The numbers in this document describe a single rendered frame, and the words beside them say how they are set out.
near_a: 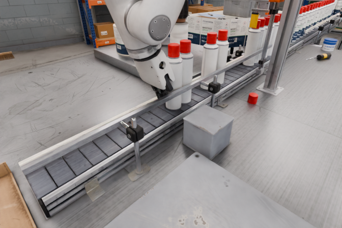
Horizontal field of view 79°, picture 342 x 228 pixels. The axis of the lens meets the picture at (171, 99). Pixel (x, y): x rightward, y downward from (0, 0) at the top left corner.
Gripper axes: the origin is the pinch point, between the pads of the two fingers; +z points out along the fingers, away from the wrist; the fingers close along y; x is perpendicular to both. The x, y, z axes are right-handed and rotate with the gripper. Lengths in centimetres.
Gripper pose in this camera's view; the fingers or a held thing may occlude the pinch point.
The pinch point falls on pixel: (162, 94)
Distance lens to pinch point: 62.1
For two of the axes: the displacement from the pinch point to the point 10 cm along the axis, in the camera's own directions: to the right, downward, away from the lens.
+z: 2.4, 6.9, 6.9
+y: -7.2, -3.5, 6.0
